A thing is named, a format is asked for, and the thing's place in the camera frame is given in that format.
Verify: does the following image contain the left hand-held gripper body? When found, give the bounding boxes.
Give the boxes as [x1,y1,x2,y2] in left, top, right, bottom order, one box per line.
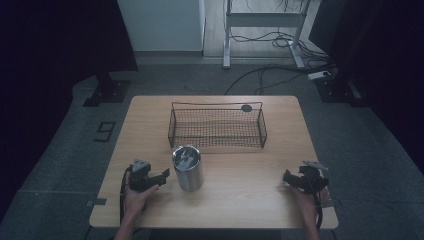
[128,158,159,193]

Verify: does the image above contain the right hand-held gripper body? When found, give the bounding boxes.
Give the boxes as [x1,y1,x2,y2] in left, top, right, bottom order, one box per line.
[297,160,330,195]

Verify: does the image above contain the stainless steel cup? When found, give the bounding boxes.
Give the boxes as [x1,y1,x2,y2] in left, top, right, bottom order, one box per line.
[171,144,205,193]

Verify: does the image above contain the dark wire mesh basket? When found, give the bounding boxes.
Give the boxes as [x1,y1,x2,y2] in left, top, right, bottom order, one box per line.
[167,101,269,150]

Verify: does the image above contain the person's right hand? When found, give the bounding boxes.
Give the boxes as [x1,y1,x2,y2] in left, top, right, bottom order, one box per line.
[290,184,332,221]

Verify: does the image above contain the person's left hand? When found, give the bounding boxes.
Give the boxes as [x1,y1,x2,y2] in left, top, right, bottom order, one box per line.
[123,171,161,219]

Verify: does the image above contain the grey tape strip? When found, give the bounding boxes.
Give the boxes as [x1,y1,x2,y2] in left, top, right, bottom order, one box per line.
[86,197,108,208]

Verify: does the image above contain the black stand base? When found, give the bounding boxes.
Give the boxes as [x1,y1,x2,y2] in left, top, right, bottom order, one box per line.
[314,68,368,108]
[82,71,132,108]

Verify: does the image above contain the white power strip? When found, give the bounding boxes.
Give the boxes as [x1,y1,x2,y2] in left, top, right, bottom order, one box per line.
[306,70,332,81]

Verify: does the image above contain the dark curtain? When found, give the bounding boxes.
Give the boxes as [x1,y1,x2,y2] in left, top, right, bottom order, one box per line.
[0,0,139,221]
[308,0,424,168]

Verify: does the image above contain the white cabinet panel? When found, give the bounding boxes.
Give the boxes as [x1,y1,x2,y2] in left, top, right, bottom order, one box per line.
[116,0,207,53]

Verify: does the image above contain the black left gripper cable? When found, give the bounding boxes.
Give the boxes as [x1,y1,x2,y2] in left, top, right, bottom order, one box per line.
[118,167,132,233]

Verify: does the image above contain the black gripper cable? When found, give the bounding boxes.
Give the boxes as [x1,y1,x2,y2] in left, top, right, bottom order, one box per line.
[118,167,132,233]
[311,186,325,232]

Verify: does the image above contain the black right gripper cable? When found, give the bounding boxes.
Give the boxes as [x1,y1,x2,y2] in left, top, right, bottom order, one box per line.
[311,186,325,232]

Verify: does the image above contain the black floor cables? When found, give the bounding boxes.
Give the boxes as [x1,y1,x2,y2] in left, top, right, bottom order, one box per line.
[224,29,334,96]

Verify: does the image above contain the white metal desk frame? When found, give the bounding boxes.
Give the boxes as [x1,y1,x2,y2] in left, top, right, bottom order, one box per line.
[222,0,313,70]

